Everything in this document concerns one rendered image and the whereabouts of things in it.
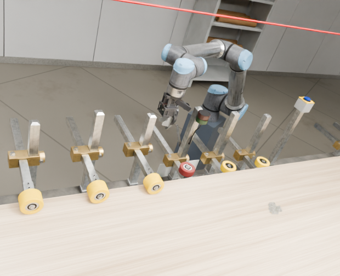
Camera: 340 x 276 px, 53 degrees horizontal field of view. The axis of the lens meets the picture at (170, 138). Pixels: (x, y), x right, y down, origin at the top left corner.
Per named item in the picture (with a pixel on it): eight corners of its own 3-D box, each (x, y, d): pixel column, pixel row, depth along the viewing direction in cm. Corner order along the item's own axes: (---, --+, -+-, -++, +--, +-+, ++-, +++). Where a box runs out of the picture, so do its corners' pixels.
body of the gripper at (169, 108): (156, 110, 169) (162, 89, 163) (171, 109, 174) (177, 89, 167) (162, 119, 164) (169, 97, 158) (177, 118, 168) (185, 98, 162)
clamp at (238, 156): (231, 155, 208) (234, 149, 205) (248, 153, 215) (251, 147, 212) (237, 162, 204) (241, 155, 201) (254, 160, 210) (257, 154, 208)
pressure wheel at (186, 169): (171, 178, 175) (177, 161, 169) (184, 176, 180) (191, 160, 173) (178, 189, 170) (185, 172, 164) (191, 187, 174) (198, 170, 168)
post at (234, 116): (202, 176, 205) (232, 110, 179) (207, 174, 207) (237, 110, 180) (205, 179, 203) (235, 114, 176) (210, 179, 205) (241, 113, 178)
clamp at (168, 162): (162, 161, 181) (164, 154, 178) (183, 158, 188) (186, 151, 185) (166, 168, 177) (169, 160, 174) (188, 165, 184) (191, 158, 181)
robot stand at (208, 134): (168, 167, 309) (188, 113, 276) (182, 156, 328) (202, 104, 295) (191, 182, 301) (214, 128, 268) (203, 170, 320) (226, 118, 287)
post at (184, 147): (168, 176, 191) (194, 105, 164) (173, 176, 192) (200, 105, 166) (171, 180, 188) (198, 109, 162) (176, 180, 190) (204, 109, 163)
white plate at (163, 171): (154, 177, 187) (159, 164, 182) (193, 171, 200) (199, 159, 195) (155, 177, 187) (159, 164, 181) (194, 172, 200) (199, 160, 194)
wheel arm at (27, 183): (9, 123, 154) (9, 116, 152) (17, 123, 156) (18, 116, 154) (25, 205, 121) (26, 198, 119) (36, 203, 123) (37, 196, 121)
